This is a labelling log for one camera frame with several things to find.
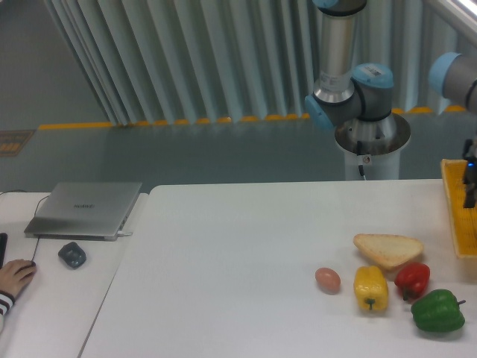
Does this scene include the triangular bread slice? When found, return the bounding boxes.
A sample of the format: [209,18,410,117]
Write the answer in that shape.
[353,233,424,270]

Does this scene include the small dark grey dish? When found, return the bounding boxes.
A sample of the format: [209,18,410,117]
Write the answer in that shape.
[58,242,87,269]

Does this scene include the black mouse cable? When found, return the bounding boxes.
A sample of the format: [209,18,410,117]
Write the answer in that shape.
[0,189,50,263]

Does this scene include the yellow bell pepper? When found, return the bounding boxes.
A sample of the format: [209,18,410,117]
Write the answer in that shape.
[353,266,389,312]

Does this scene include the white folding partition screen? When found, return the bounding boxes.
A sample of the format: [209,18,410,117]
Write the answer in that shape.
[46,1,476,125]

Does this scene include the brown egg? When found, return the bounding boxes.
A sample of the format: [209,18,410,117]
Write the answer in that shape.
[315,267,341,295]

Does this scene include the green bell pepper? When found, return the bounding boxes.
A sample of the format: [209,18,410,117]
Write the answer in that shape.
[411,289,466,333]

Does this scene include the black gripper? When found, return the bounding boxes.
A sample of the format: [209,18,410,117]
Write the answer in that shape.
[462,139,476,209]

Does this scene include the person's hand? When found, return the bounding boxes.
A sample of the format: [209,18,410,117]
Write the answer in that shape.
[1,260,37,299]

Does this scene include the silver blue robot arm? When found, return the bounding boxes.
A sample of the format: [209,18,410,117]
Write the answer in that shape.
[304,1,476,209]

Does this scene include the black keyboard edge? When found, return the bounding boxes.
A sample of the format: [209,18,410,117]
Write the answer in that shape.
[0,233,8,268]

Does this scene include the red bell pepper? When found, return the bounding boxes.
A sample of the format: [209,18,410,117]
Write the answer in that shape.
[394,262,431,301]

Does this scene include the striped sleeve forearm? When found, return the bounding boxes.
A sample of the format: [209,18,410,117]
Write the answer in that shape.
[0,291,16,332]

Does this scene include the silver closed laptop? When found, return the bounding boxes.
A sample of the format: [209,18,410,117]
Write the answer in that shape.
[24,182,142,241]

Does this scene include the yellow plastic basket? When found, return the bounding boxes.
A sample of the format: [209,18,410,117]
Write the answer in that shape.
[440,159,476,259]

